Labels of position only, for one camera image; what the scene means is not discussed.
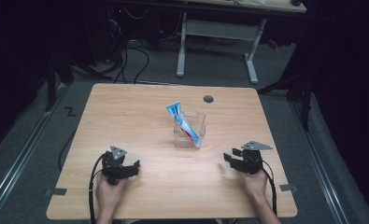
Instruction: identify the black metal stand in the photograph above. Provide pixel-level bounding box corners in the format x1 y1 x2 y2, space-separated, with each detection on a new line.
256 73 315 133
44 50 113 112

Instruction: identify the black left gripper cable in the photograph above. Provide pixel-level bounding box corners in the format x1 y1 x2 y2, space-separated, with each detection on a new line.
87 152 107 224

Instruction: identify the person's left hand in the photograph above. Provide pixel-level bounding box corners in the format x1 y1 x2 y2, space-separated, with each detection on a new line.
94 172 128 217

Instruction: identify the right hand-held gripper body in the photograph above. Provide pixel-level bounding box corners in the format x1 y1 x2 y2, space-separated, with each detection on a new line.
238 140 274 175

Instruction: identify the person's right hand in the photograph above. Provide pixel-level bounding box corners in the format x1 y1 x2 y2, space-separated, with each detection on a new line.
237 169 269 202

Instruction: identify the grey tape strip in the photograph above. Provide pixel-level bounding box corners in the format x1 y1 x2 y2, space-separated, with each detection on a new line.
278 183 299 193
44 187 68 197

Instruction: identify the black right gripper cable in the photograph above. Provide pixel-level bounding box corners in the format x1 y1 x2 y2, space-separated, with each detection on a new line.
261 159 278 217

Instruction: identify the metal floor rail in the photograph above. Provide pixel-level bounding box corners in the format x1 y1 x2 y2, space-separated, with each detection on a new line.
0 83 70 220
288 100 350 224

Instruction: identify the clear plastic box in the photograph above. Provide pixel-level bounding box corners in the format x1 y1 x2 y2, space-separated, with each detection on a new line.
173 109 207 150

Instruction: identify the black floor cable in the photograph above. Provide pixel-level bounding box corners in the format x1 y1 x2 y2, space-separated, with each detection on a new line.
112 46 150 85

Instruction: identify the wooden desk with white frame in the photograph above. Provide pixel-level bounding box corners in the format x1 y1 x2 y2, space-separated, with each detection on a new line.
110 0 307 85

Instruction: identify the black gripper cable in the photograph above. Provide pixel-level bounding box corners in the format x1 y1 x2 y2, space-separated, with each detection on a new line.
261 159 278 217
87 152 107 224

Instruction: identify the thin black cable beside table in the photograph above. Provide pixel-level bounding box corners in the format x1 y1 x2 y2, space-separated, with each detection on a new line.
57 128 79 173

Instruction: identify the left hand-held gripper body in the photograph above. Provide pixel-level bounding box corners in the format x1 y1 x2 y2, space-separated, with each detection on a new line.
99 145 128 186

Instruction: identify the blue and white toothpaste tube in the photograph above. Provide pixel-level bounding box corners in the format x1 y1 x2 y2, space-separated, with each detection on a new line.
165 101 203 149

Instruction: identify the dark equipment with white cables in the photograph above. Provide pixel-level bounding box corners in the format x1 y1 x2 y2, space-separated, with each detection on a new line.
106 5 163 49

